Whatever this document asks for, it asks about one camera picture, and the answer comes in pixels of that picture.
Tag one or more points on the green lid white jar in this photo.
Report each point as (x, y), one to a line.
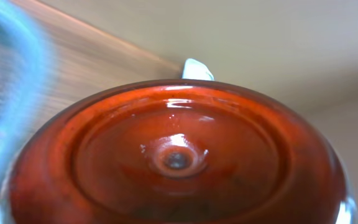
(177, 151)

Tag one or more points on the grey plastic mesh basket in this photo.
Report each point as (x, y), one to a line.
(24, 74)

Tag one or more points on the white barcode scanner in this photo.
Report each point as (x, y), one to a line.
(196, 70)

